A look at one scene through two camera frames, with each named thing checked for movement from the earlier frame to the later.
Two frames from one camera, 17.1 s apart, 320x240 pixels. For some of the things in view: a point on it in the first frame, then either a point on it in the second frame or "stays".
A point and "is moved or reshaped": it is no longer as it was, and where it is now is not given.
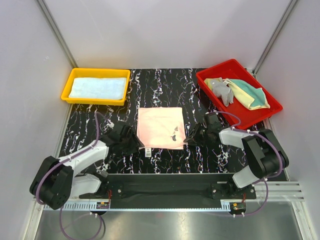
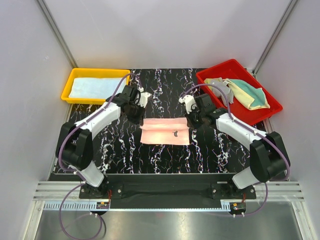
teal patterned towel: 257,94 stays
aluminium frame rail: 264,192 stays
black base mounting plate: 169,187 stays
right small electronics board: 237,207 stays
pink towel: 161,128 is moved or reshaped
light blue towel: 98,88 stays
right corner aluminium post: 286,13 stays
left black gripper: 135,143 -> 139,119
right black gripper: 193,137 -> 190,123
